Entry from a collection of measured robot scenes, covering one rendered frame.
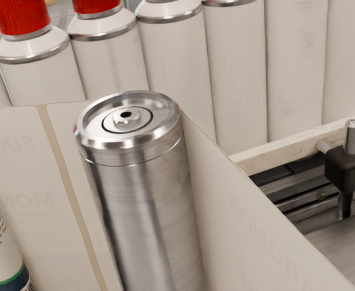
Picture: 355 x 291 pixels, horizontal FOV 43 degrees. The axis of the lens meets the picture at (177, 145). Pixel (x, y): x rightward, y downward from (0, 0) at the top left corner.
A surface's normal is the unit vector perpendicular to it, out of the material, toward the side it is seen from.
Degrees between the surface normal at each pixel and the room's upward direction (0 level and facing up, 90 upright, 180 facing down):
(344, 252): 0
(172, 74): 90
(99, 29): 45
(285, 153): 90
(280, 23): 90
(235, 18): 90
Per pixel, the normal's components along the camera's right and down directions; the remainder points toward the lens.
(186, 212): 0.87, 0.18
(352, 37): -0.10, 0.57
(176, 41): 0.15, 0.54
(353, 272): -0.13, -0.82
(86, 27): -0.34, -0.24
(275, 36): -0.77, 0.44
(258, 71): 0.62, 0.37
